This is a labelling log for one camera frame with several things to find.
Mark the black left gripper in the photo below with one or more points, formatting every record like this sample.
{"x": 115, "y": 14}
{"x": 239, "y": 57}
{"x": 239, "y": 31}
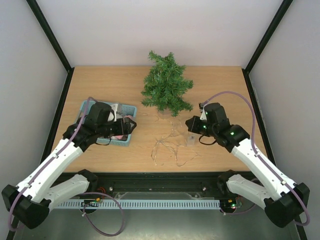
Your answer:
{"x": 128, "y": 131}

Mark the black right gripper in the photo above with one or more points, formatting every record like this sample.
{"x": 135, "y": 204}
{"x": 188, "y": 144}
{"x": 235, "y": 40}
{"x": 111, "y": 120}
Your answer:
{"x": 194, "y": 125}

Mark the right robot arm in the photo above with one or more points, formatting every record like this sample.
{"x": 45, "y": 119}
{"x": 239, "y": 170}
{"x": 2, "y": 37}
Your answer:
{"x": 281, "y": 198}

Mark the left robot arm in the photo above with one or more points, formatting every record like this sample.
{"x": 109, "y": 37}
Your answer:
{"x": 36, "y": 196}

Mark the wooden tree base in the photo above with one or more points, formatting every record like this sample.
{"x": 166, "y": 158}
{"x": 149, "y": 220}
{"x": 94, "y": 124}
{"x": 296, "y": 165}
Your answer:
{"x": 165, "y": 114}

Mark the small green christmas tree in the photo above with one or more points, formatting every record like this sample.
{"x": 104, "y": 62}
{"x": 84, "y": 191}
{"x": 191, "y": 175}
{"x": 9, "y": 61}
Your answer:
{"x": 165, "y": 85}

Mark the pink pompom ornament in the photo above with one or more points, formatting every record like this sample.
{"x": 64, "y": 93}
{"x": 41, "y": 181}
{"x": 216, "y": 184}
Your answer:
{"x": 129, "y": 116}

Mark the pink felt ornament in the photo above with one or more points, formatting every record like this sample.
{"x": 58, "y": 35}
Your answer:
{"x": 119, "y": 137}

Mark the light blue plastic basket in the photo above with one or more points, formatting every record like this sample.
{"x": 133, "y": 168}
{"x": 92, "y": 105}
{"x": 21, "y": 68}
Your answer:
{"x": 127, "y": 110}

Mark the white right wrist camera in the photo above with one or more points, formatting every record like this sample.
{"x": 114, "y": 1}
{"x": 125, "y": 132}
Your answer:
{"x": 203, "y": 116}

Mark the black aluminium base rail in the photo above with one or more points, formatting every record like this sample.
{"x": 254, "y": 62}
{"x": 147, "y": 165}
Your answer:
{"x": 203, "y": 184}

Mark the light blue cable duct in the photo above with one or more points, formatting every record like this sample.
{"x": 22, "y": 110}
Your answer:
{"x": 143, "y": 204}

